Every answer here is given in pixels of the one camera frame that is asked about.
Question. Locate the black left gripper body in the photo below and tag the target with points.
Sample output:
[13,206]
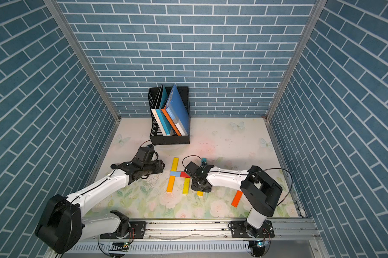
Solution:
[152,167]

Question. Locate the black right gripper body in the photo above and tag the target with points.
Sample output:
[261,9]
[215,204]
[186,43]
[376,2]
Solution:
[195,185]

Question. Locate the lime yellow block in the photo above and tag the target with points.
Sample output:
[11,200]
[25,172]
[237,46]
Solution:
[186,185]

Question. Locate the red small block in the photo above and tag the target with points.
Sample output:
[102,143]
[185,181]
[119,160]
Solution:
[184,174]

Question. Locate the light blue small block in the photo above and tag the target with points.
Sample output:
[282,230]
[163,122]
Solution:
[175,174]

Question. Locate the amber orange long block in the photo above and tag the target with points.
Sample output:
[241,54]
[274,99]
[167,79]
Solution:
[170,185]

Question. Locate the yellow long block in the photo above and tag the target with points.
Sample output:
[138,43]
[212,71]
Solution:
[174,166]

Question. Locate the orange red block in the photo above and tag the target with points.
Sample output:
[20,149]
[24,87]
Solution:
[237,199]

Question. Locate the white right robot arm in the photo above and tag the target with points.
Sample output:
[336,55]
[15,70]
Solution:
[260,189]

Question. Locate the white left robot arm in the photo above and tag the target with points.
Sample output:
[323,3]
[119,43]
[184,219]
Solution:
[63,224]

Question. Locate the black white stapler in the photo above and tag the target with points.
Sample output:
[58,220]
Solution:
[114,166]

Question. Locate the white book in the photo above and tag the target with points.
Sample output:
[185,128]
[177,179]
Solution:
[155,107]

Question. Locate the black mesh file holder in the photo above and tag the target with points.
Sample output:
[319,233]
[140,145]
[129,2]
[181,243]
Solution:
[155,135]

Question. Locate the orange book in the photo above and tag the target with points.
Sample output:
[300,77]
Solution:
[177,132]

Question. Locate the blue folder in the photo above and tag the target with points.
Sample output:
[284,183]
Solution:
[178,112]

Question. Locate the teal book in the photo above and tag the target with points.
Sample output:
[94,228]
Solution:
[166,124]

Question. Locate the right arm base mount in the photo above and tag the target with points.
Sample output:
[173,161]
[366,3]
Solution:
[241,229]

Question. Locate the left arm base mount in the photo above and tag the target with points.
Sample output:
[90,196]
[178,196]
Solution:
[135,230]

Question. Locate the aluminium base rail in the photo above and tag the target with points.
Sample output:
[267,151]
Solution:
[217,229]

